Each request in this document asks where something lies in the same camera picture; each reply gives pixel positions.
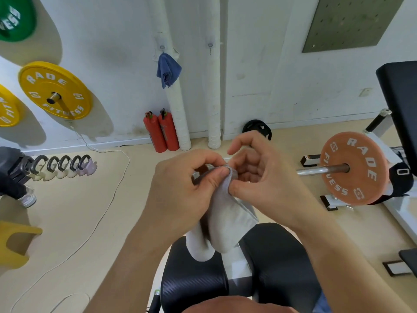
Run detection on person's left hand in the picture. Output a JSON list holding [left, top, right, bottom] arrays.
[[143, 149, 233, 245]]

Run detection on person's right hand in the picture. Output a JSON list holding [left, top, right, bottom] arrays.
[[227, 130, 315, 231]]

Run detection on grey sock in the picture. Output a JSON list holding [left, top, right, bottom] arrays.
[[194, 164, 260, 255]]

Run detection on person's left forearm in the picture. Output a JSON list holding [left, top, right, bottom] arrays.
[[83, 221, 204, 313]]

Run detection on person's right forearm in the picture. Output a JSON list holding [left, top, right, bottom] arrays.
[[291, 205, 415, 313]]

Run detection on black weight plate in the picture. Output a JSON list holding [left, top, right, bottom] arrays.
[[242, 119, 273, 141]]

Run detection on red fire extinguisher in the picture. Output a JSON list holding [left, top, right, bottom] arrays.
[[158, 108, 180, 152], [143, 111, 168, 153]]

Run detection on white sock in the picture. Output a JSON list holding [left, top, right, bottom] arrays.
[[187, 221, 216, 263]]

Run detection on white wrapped pipe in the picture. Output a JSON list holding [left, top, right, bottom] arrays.
[[147, 0, 192, 152]]

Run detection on steel barbell bar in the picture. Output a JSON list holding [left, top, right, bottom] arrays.
[[192, 163, 351, 185]]

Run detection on black textured bench pad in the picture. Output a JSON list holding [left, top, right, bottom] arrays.
[[239, 223, 324, 313], [160, 237, 229, 313]]

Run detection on person's knee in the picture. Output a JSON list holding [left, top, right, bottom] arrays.
[[190, 295, 298, 313]]

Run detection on orange weight plate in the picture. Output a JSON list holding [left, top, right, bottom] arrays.
[[319, 132, 390, 206]]

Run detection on blue cloth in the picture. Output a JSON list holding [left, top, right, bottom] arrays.
[[156, 53, 182, 90]]

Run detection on blue shorts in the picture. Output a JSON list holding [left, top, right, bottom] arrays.
[[312, 289, 332, 313]]

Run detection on row of pale kettlebells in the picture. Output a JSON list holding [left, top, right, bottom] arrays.
[[19, 154, 98, 182]]

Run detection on black padded backrest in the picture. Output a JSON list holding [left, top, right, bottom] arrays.
[[376, 60, 417, 177]]

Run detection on black seat pad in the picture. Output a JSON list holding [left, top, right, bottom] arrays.
[[398, 247, 417, 278]]

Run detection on white sneaker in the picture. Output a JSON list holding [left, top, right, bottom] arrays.
[[18, 187, 37, 208]]

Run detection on yellow weight plate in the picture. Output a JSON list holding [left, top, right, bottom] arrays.
[[0, 83, 21, 128], [18, 61, 94, 120]]

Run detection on yellow plastic stool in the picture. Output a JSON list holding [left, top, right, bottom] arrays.
[[0, 220, 43, 270]]

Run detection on green weight plate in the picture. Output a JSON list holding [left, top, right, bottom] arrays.
[[0, 0, 37, 42]]

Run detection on white bench frame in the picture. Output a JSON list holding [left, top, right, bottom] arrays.
[[225, 243, 255, 298]]

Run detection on white cable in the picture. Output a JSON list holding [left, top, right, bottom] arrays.
[[9, 132, 131, 313]]

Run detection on black handle with green ring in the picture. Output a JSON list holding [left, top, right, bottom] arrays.
[[147, 289, 162, 313]]

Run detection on black foam roller handle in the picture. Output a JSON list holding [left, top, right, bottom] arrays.
[[364, 109, 393, 133]]

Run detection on black strap with white label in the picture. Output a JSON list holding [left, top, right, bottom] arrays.
[[370, 160, 415, 206]]

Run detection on grey perforated wall panel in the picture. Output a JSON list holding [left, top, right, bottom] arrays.
[[302, 0, 407, 54]]

